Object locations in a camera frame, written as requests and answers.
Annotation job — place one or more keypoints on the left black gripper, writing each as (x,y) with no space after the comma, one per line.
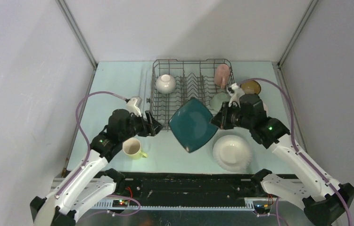
(156,126)

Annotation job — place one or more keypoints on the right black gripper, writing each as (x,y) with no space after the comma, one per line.
(226,109)

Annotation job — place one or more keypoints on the pale green bowl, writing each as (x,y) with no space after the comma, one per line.
(217,101)

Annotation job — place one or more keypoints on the teal square plate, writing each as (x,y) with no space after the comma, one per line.
(191,125)

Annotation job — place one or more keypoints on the white scalloped plate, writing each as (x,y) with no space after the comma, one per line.
(232,153)

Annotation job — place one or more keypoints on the white ribbed bowl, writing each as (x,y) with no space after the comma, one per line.
(165,84)

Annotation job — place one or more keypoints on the pink mug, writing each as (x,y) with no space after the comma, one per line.
(222,75)

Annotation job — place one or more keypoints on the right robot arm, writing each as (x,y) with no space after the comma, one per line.
(322,198)

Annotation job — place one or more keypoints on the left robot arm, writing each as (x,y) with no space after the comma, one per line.
(65,205)

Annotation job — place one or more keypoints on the yellow-green mug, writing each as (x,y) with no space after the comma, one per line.
(133,148)

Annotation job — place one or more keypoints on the brown glazed bowl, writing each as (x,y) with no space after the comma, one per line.
(251,87)

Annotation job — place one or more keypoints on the small white bowl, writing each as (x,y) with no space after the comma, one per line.
(265,108)

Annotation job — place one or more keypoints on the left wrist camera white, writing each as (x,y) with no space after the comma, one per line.
(133,106)

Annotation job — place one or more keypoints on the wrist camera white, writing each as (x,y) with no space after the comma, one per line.
(235,92)
(133,106)

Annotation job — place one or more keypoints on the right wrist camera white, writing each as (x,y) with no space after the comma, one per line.
(235,92)

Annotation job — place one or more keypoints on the grey wire dish rack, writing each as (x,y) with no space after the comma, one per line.
(194,79)

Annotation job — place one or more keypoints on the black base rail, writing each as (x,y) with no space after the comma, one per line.
(188,191)

